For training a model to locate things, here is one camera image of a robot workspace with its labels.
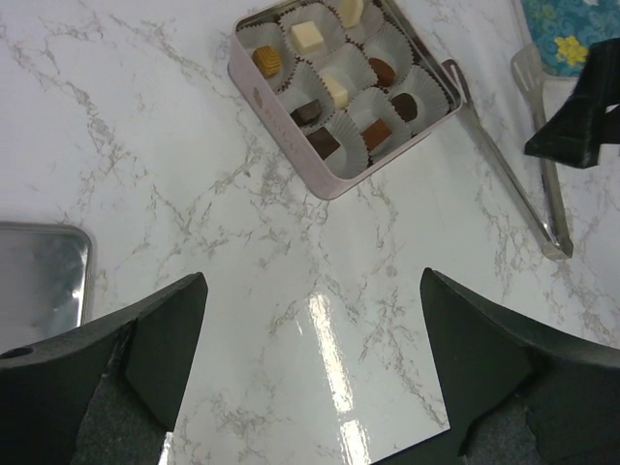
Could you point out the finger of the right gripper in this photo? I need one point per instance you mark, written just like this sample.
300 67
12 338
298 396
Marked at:
590 116

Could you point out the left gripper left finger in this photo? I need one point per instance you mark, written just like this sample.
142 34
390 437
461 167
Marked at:
107 392

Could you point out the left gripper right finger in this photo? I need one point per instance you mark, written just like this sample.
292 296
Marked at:
488 357

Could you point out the metal tongs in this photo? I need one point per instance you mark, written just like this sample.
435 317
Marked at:
533 184

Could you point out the tin lid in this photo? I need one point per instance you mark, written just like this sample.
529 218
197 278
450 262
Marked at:
45 281

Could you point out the brown rectangular chocolate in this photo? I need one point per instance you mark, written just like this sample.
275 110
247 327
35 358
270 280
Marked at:
375 134

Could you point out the white chocolate piece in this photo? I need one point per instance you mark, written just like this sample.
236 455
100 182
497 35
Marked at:
337 91

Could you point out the dark square chocolate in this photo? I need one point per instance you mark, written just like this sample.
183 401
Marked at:
323 142

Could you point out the caramel round chocolate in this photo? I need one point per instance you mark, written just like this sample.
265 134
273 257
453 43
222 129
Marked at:
267 60

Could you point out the pink chocolate tin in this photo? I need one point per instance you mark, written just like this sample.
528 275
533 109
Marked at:
383 32

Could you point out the blue floral tray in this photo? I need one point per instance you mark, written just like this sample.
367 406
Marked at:
563 31

